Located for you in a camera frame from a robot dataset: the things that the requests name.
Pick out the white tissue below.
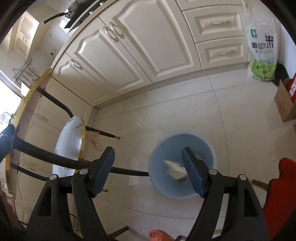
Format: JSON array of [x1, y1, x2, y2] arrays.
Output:
[[164, 160, 188, 182]]

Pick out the blue plastic trash bin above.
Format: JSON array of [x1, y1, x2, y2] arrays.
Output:
[[149, 133, 217, 200]]

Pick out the round white marble table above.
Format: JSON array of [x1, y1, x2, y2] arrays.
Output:
[[4, 68, 150, 195]]

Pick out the red plastic stool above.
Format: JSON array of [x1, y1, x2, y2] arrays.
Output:
[[263, 158, 295, 240]]

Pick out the brown cardboard box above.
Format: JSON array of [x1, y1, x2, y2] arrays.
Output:
[[274, 79, 295, 122]]

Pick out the lower cream base cabinets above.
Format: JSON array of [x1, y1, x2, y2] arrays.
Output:
[[14, 0, 253, 223]]

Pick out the lattice door right cabinet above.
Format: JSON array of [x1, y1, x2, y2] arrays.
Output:
[[1, 11, 39, 60]]

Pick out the white green rice bag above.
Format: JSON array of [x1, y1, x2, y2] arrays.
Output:
[[242, 14, 278, 81]]

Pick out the black gas stove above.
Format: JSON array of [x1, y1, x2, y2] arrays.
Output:
[[64, 0, 106, 31]]

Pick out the black wok with lid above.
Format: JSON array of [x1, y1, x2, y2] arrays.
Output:
[[43, 0, 94, 25]]

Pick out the wall utensil rack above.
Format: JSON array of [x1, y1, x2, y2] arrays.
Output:
[[13, 57, 40, 87]]

